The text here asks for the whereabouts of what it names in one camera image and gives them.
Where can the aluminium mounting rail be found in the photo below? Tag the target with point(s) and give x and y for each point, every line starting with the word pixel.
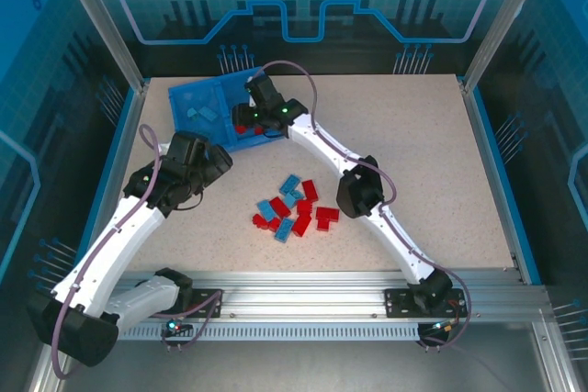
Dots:
pixel 298 293

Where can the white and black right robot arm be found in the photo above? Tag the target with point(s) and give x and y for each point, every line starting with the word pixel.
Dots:
pixel 321 139

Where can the light blue lego brick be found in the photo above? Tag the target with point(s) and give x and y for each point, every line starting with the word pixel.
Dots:
pixel 291 199

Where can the aluminium and blue side rail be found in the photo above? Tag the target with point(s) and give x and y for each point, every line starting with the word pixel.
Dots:
pixel 121 144
pixel 494 158

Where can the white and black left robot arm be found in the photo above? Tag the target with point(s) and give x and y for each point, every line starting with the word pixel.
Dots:
pixel 110 245

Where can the small LED circuit board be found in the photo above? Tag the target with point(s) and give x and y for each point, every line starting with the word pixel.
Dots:
pixel 173 327
pixel 440 328

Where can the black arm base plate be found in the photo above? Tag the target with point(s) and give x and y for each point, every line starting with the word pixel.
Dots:
pixel 206 302
pixel 399 302

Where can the blue two-compartment plastic bin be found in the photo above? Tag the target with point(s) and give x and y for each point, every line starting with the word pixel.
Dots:
pixel 197 93

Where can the small red lego brick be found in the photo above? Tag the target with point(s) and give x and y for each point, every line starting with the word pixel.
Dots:
pixel 274 223

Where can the aluminium frame post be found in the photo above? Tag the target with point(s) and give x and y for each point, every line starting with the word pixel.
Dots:
pixel 505 20
pixel 103 20

